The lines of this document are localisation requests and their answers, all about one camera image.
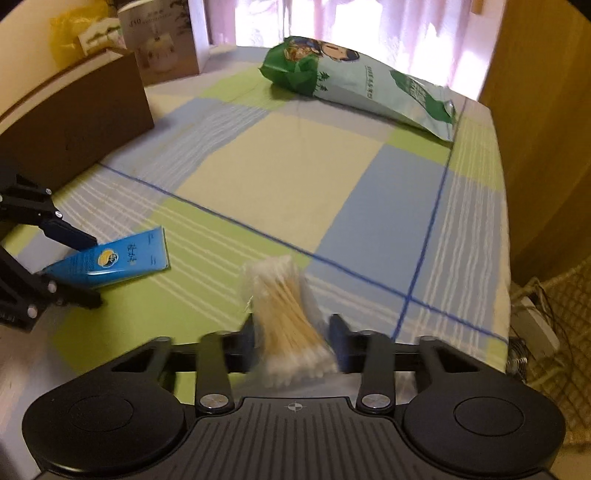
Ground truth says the green snack bag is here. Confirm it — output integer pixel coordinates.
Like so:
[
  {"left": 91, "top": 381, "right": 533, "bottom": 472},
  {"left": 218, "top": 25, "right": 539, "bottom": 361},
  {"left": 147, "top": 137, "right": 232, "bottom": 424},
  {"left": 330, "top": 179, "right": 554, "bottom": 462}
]
[{"left": 257, "top": 36, "right": 459, "bottom": 144}]

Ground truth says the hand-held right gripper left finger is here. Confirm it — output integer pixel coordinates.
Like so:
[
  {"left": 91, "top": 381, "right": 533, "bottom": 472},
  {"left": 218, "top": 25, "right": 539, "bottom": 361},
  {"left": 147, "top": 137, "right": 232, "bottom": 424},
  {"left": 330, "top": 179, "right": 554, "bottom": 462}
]
[{"left": 111, "top": 314, "right": 258, "bottom": 413}]

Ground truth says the pale curtain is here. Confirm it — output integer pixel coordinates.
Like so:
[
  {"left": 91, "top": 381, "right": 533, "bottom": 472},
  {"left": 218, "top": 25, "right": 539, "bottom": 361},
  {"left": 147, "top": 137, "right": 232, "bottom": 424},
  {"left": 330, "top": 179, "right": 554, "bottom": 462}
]
[{"left": 203, "top": 0, "right": 497, "bottom": 100}]

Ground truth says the yellow plastic bag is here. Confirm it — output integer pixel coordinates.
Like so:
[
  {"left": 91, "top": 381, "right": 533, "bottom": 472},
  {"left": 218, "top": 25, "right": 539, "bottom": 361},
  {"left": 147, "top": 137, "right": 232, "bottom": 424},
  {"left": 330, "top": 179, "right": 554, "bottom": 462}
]
[{"left": 50, "top": 0, "right": 116, "bottom": 70}]

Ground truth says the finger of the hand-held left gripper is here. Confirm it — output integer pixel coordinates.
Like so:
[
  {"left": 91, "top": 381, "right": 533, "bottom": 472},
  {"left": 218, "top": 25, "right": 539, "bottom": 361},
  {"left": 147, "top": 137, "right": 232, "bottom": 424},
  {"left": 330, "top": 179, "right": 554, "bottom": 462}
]
[
  {"left": 0, "top": 244, "right": 103, "bottom": 334},
  {"left": 0, "top": 168, "right": 99, "bottom": 253}
]

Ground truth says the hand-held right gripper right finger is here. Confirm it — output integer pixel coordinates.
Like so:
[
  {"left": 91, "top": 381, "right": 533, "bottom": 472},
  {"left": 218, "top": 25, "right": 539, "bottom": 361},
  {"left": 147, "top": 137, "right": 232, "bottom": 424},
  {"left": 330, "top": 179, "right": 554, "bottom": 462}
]
[{"left": 328, "top": 314, "right": 481, "bottom": 413}]

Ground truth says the white power strip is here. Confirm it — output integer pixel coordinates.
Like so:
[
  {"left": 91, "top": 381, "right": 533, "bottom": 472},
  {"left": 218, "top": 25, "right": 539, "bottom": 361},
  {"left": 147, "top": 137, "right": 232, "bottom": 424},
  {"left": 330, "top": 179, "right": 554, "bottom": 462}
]
[{"left": 510, "top": 295, "right": 560, "bottom": 358}]

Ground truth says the bag of cotton swabs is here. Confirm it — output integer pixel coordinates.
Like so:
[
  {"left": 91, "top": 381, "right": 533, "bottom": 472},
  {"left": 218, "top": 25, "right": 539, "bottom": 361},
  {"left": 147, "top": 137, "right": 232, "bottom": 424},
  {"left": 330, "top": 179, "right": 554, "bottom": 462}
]
[{"left": 241, "top": 256, "right": 340, "bottom": 388}]

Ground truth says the blue cream tube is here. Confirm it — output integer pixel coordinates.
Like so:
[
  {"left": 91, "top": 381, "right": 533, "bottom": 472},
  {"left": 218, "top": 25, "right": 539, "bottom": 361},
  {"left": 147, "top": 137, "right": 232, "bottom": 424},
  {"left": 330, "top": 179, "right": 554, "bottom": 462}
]
[{"left": 44, "top": 226, "right": 171, "bottom": 289}]

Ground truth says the checkered cloth covered desktop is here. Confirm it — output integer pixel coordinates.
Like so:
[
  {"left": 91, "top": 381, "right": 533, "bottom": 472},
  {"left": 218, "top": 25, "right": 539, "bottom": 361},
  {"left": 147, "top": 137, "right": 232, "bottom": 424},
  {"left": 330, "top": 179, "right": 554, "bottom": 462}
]
[{"left": 0, "top": 44, "right": 513, "bottom": 462}]

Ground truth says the green tissue packet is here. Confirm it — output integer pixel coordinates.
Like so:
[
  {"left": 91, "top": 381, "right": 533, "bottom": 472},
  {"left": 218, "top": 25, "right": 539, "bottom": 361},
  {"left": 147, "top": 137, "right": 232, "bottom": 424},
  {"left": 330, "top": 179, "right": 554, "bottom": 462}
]
[{"left": 78, "top": 25, "right": 125, "bottom": 54}]

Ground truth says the white appliance box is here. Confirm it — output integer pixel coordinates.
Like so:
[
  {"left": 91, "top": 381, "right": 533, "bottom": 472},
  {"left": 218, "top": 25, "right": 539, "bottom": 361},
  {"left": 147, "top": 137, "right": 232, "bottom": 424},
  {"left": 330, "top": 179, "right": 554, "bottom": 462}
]
[{"left": 117, "top": 0, "right": 208, "bottom": 86}]

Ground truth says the wooden cabinet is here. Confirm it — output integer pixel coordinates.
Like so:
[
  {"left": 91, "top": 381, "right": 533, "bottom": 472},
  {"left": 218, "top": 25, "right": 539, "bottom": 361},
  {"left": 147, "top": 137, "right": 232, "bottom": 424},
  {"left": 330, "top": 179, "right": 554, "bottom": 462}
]
[{"left": 478, "top": 0, "right": 591, "bottom": 278}]

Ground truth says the brown cardboard box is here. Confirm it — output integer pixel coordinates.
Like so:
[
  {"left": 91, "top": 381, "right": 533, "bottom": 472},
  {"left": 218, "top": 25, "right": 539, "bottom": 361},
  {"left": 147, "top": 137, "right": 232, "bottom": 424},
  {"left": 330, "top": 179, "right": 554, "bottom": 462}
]
[{"left": 0, "top": 50, "right": 155, "bottom": 195}]

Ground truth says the small metal fan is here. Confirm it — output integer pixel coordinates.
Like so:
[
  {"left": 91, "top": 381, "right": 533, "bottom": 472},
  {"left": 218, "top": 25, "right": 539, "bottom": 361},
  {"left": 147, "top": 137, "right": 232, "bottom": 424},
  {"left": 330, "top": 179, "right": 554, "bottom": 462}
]
[{"left": 507, "top": 339, "right": 529, "bottom": 384}]

